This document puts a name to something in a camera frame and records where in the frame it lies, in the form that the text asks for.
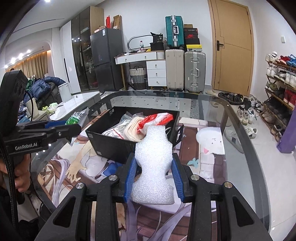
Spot white drawer desk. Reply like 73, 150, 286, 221
115, 51, 167, 90

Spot black bag on desk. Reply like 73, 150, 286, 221
150, 32, 164, 51

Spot teal suitcase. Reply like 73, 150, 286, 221
166, 15, 185, 50

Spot anime print desk mat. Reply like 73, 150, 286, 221
36, 118, 229, 240

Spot grey marble side cabinet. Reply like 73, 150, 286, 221
49, 91, 101, 121

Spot dark glass cabinet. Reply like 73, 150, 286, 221
71, 6, 104, 91

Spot plastic water bottle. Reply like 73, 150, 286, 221
140, 41, 144, 52

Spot white sneaker on floor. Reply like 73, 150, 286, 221
224, 128, 244, 153

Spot woven laundry basket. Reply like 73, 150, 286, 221
129, 68, 147, 90

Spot black cardboard box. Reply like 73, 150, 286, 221
86, 106, 184, 164

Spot green white medicine sachet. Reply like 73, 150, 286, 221
65, 107, 89, 128

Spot person's left hand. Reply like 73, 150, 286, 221
1, 154, 31, 193

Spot white foam block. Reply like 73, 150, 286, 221
132, 126, 175, 205

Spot silver suitcase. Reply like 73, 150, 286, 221
184, 51, 206, 93

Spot red white balloon glue packet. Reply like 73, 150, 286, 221
137, 113, 174, 135

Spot black refrigerator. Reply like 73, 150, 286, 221
90, 28, 124, 92

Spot beige suitcase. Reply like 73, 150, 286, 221
165, 49, 184, 90

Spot wooden shoe rack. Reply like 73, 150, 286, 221
260, 51, 295, 141

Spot blue down jacket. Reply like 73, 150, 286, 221
26, 76, 66, 110

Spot stack of shoe boxes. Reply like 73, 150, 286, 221
184, 24, 202, 52

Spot purple bag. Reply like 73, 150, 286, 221
277, 113, 296, 154

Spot wooden door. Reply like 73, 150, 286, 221
208, 1, 254, 96

